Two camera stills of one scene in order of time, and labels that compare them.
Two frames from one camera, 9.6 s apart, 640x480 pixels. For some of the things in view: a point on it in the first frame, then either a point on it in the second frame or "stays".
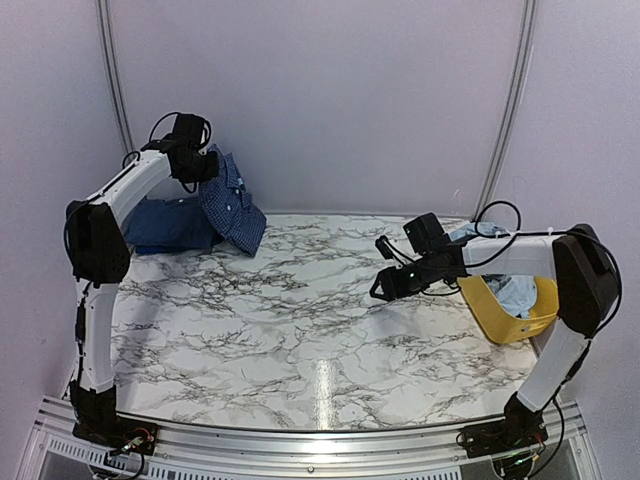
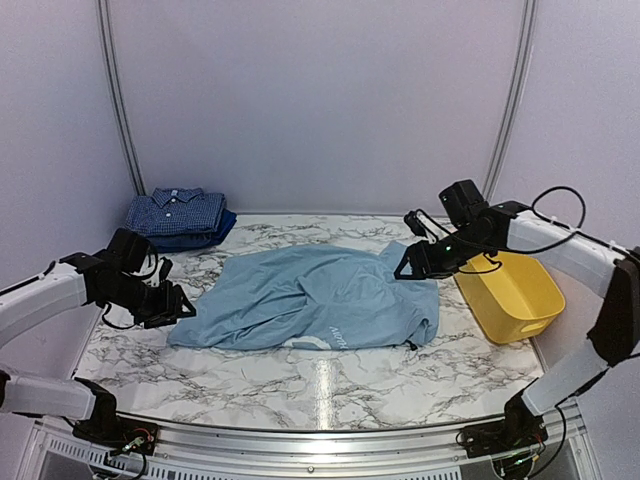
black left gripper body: (198, 170) -> (147, 306)
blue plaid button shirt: (226, 207) -> (175, 211)
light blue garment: (514, 293) -> (315, 297)
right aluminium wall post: (511, 111) stays
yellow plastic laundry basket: (499, 324) stays
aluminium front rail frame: (184, 454) stays
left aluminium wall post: (108, 44) stays
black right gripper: (392, 286) stays
